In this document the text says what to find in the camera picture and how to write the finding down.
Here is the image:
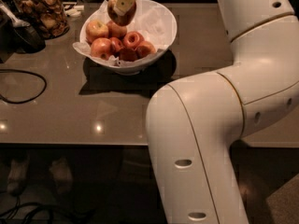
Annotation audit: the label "white tissue paper liner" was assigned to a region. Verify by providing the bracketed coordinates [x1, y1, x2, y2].
[72, 0, 171, 68]

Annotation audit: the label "white shoe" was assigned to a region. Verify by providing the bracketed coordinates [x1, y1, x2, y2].
[50, 157, 73, 194]
[7, 157, 30, 197]

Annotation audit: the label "red apple hidden underneath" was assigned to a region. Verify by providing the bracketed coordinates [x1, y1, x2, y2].
[122, 31, 144, 49]

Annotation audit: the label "right white shoe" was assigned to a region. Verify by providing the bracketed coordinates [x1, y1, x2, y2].
[50, 157, 73, 194]

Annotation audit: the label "small white items behind jar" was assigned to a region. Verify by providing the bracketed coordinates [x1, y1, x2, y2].
[64, 4, 84, 17]

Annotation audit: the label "glass jar of dried chips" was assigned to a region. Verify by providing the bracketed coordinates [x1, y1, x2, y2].
[13, 0, 69, 39]

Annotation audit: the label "black cable on table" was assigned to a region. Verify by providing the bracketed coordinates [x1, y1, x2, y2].
[0, 68, 48, 105]

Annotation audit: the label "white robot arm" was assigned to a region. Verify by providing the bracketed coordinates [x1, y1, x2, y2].
[146, 0, 299, 224]

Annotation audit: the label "white bowl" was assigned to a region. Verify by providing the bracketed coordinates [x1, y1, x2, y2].
[79, 0, 178, 77]

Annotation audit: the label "left white shoe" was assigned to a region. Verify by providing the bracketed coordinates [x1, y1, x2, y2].
[7, 157, 30, 197]

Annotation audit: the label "red apple front right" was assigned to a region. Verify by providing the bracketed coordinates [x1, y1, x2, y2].
[135, 41, 156, 59]

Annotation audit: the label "black appliance with scoop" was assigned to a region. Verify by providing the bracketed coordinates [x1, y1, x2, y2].
[0, 0, 46, 54]

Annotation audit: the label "yellow-red apple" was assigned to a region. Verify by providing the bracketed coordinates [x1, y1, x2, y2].
[107, 0, 136, 26]

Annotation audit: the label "small red apple centre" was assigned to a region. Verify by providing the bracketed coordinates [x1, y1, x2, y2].
[110, 37, 123, 53]

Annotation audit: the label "red apple front middle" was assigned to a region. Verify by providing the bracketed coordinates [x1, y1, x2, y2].
[119, 48, 137, 62]

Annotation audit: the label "black cables on floor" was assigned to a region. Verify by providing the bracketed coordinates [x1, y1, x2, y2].
[0, 196, 94, 224]

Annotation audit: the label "red apple back left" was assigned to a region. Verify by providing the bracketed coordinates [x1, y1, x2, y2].
[85, 20, 109, 43]

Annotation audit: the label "red apple back middle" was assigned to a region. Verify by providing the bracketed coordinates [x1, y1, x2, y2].
[107, 21, 127, 38]

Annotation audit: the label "red apple front left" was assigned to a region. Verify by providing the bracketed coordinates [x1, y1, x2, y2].
[91, 37, 115, 61]

